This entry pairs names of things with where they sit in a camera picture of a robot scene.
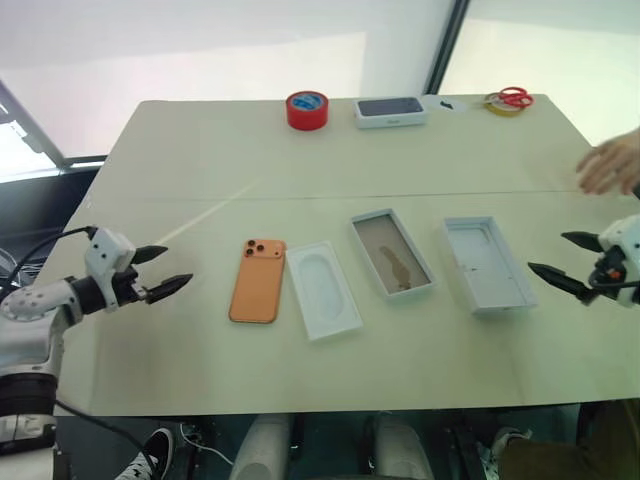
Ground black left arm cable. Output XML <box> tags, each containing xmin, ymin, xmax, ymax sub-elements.
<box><xmin>0</xmin><ymin>225</ymin><xmax>99</xmax><ymax>301</ymax></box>

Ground thin white cable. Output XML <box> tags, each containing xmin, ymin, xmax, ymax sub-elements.
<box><xmin>179</xmin><ymin>423</ymin><xmax>235</xmax><ymax>465</ymax></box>

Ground phone box base brown inside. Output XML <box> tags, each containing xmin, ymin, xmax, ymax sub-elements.
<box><xmin>350</xmin><ymin>207</ymin><xmax>441</xmax><ymax>304</ymax></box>

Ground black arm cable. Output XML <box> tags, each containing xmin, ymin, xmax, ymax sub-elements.
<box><xmin>587</xmin><ymin>278</ymin><xmax>640</xmax><ymax>295</ymax></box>
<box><xmin>0</xmin><ymin>225</ymin><xmax>99</xmax><ymax>301</ymax></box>

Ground brown trousers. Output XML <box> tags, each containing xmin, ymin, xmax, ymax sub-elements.
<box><xmin>499</xmin><ymin>397</ymin><xmax>640</xmax><ymax>480</ymax></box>

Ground yellow tape roll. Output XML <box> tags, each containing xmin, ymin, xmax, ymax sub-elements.
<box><xmin>486</xmin><ymin>97</ymin><xmax>527</xmax><ymax>117</ymax></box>

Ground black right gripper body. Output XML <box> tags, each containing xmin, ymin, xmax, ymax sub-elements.
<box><xmin>590</xmin><ymin>247</ymin><xmax>627</xmax><ymax>288</ymax></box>

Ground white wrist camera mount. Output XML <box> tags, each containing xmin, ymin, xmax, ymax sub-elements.
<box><xmin>597</xmin><ymin>214</ymin><xmax>640</xmax><ymax>307</ymax></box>
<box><xmin>83</xmin><ymin>227</ymin><xmax>137</xmax><ymax>284</ymax></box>

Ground white moulded tray insert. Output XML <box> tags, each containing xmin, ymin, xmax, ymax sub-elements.
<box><xmin>285</xmin><ymin>240</ymin><xmax>364</xmax><ymax>343</ymax></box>

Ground thin black cable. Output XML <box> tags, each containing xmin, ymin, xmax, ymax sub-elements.
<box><xmin>52</xmin><ymin>397</ymin><xmax>154</xmax><ymax>464</ymax></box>

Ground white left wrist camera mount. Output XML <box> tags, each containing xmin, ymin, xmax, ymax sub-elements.
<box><xmin>83</xmin><ymin>227</ymin><xmax>137</xmax><ymax>284</ymax></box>

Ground dark window frame post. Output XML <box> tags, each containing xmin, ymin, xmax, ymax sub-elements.
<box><xmin>423</xmin><ymin>0</ymin><xmax>472</xmax><ymax>96</ymax></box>

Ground black and white sneaker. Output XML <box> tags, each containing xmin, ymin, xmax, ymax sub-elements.
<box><xmin>114</xmin><ymin>426</ymin><xmax>177</xmax><ymax>480</ymax></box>

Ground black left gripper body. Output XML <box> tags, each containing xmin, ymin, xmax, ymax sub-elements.
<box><xmin>109</xmin><ymin>264</ymin><xmax>152</xmax><ymax>308</ymax></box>

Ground orange smartphone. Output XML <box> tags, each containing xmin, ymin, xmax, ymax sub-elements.
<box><xmin>228</xmin><ymin>238</ymin><xmax>288</xmax><ymax>325</ymax></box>

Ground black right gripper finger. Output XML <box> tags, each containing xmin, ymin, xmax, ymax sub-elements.
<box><xmin>527</xmin><ymin>262</ymin><xmax>597</xmax><ymax>307</ymax></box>
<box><xmin>560</xmin><ymin>230</ymin><xmax>604</xmax><ymax>254</ymax></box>

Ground person's bare hand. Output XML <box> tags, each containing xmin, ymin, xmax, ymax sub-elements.
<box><xmin>574</xmin><ymin>126</ymin><xmax>640</xmax><ymax>196</ymax></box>

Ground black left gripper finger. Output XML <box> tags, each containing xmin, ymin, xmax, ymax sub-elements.
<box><xmin>130</xmin><ymin>244</ymin><xmax>170</xmax><ymax>267</ymax></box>
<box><xmin>144</xmin><ymin>272</ymin><xmax>195</xmax><ymax>304</ymax></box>

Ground white rounded robot leg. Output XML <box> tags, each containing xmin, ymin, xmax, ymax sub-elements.
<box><xmin>228</xmin><ymin>413</ymin><xmax>292</xmax><ymax>480</ymax></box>
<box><xmin>373</xmin><ymin>410</ymin><xmax>435</xmax><ymax>480</ymax></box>

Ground white boxed phone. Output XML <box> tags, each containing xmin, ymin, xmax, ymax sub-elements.
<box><xmin>352</xmin><ymin>95</ymin><xmax>432</xmax><ymax>131</ymax></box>

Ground red handled scissors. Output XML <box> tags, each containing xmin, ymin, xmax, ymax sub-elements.
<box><xmin>483</xmin><ymin>86</ymin><xmax>536</xmax><ymax>109</ymax></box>

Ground dark slanted window frame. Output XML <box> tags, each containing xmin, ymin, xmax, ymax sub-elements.
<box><xmin>0</xmin><ymin>78</ymin><xmax>107</xmax><ymax>175</ymax></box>

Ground red tape roll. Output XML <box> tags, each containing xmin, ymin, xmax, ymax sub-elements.
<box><xmin>285</xmin><ymin>90</ymin><xmax>330</xmax><ymax>133</ymax></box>

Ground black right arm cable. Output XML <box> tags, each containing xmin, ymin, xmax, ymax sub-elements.
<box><xmin>587</xmin><ymin>278</ymin><xmax>640</xmax><ymax>295</ymax></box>

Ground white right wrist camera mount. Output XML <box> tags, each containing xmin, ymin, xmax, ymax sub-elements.
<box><xmin>597</xmin><ymin>214</ymin><xmax>640</xmax><ymax>307</ymax></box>

